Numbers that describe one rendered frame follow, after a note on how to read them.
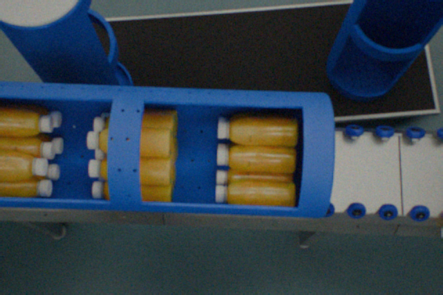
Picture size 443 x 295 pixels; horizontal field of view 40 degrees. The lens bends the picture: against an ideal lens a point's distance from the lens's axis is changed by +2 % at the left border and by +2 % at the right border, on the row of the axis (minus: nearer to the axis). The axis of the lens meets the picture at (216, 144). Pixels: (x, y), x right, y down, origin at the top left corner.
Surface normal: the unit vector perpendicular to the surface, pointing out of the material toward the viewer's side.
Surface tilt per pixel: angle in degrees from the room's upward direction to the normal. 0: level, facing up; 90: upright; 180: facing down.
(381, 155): 0
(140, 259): 0
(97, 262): 0
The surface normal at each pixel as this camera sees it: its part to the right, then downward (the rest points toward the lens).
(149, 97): 0.02, -0.79
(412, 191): 0.00, -0.26
